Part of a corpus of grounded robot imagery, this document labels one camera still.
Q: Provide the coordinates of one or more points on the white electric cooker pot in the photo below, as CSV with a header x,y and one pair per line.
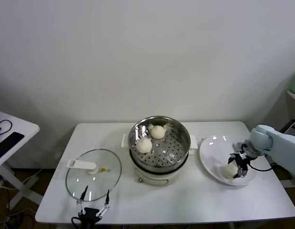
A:
x,y
159,179

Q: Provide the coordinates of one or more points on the white folding side table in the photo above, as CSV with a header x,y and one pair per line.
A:
x,y
21,124

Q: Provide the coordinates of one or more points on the white round plate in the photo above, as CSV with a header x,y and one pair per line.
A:
x,y
204,150

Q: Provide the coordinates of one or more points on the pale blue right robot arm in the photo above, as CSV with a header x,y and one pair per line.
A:
x,y
280,145

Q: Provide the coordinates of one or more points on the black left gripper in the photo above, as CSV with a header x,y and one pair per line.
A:
x,y
89,214

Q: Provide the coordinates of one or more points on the white shelf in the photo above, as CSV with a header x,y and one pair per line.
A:
x,y
293,95

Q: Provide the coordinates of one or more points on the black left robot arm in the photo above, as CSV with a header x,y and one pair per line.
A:
x,y
87,225

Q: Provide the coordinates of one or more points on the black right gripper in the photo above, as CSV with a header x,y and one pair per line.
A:
x,y
241,162

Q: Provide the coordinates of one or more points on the black keyboard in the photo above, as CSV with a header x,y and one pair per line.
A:
x,y
9,143

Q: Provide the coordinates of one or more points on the stainless steel steamer basket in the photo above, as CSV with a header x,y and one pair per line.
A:
x,y
180,136

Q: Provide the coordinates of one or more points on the white steamed baozi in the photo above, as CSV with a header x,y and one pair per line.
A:
x,y
144,145
157,132
228,171

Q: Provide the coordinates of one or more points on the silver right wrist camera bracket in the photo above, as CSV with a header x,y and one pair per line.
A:
x,y
247,148

